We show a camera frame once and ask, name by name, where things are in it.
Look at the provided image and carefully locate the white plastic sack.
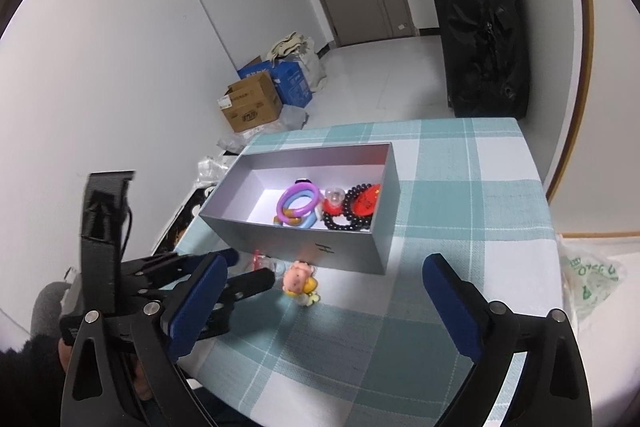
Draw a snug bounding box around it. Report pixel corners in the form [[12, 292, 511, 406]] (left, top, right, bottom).
[[295, 38, 327, 94]]

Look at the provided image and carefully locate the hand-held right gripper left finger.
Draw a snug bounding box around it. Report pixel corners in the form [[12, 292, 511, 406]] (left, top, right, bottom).
[[60, 253, 228, 427]]

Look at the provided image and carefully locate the brown cardboard box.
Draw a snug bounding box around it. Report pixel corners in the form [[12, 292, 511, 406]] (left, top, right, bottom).
[[217, 73, 283, 134]]

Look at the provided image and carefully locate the green print plastic bag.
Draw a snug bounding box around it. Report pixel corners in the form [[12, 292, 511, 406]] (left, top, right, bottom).
[[557, 234, 628, 324]]

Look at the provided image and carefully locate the white cardboard box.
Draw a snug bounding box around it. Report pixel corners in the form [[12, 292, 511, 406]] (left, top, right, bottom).
[[199, 141, 402, 276]]

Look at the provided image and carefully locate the pink pig doll charm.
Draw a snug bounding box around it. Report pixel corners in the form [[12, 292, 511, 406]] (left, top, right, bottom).
[[282, 259, 321, 306]]

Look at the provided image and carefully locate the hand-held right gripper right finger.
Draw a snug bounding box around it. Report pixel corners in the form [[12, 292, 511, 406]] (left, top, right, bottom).
[[422, 253, 593, 427]]

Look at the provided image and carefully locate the black patterned bag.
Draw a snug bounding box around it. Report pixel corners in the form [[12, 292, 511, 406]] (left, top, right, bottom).
[[152, 187, 216, 256]]

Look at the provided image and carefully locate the teal plaid tablecloth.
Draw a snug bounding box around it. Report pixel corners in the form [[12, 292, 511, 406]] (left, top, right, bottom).
[[150, 117, 566, 427]]

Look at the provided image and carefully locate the red round charm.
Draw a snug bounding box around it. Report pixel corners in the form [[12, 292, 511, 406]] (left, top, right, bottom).
[[345, 184, 382, 218]]

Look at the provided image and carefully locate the clear plastic packet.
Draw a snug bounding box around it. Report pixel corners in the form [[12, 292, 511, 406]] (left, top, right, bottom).
[[250, 249, 276, 274]]

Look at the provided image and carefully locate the clear ball charm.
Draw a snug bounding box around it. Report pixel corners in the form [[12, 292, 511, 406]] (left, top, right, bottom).
[[324, 188, 347, 214]]

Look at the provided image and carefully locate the beige cloth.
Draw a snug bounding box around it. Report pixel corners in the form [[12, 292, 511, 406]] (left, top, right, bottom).
[[267, 32, 306, 58]]

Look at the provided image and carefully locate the white crumpled plastic bag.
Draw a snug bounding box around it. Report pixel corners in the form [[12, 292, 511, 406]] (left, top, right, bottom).
[[197, 154, 237, 188]]

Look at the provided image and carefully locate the blue cardboard box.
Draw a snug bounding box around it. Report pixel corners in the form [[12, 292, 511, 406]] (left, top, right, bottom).
[[237, 57, 313, 106]]

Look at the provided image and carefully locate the black bead bracelet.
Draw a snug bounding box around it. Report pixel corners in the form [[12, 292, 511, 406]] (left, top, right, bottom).
[[321, 183, 383, 234]]

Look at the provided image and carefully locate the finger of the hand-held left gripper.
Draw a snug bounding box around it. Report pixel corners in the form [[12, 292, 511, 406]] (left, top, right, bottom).
[[142, 249, 240, 295], [200, 269, 276, 340]]

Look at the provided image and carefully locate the black hanging bag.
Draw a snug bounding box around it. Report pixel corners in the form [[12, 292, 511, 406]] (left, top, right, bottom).
[[432, 0, 531, 118]]

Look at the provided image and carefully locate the purple ring bracelet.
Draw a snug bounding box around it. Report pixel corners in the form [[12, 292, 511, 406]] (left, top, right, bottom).
[[276, 196, 319, 226], [281, 183, 321, 209]]

